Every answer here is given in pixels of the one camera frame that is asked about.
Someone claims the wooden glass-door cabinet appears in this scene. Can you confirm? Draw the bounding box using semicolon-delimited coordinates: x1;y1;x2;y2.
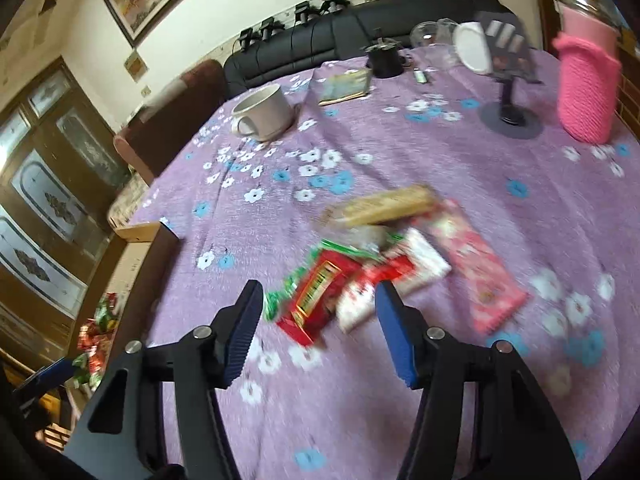
1;58;129;367

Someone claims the cardboard box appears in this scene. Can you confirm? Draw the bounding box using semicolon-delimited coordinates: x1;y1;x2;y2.
64;221;180;411

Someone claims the white plastic jar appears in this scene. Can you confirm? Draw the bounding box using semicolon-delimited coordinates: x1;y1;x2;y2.
452;22;492;75

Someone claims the clear glass jar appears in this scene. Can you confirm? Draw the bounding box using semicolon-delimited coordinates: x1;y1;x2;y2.
410;18;459;70

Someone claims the pink red long packet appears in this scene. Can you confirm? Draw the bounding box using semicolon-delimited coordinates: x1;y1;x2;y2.
423;200;528;335

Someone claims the black phone stand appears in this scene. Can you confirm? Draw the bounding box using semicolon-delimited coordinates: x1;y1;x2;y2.
476;11;542;140

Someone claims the pink knitted bottle cover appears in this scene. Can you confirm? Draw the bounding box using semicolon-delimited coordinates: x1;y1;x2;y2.
552;2;622;145

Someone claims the purple floral tablecloth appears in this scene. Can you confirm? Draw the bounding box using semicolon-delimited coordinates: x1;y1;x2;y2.
134;53;639;479

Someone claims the clear green snack packet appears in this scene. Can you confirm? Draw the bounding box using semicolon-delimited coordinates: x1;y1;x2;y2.
319;226;404;260

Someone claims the white red candy packet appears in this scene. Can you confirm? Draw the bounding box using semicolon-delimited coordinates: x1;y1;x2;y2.
335;228;451;333

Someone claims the black leather sofa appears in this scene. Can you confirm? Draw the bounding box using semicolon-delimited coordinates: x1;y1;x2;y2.
224;0;509;98

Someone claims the beige biscuit bar packet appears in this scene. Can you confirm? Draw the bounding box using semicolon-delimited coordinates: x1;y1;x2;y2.
320;184;439;229

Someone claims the small flat packet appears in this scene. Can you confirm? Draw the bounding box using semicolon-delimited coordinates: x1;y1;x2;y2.
318;68;372;106

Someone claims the white ceramic mug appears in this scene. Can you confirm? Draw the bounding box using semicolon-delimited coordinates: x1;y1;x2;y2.
231;84;295;142

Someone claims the red rectangular snack packet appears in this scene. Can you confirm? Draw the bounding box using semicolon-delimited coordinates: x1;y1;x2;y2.
277;249;362;347

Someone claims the brown armchair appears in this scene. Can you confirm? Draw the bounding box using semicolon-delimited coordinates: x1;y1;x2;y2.
113;58;227;184

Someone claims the black small container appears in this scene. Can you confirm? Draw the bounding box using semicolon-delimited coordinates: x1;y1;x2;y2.
363;29;411;79

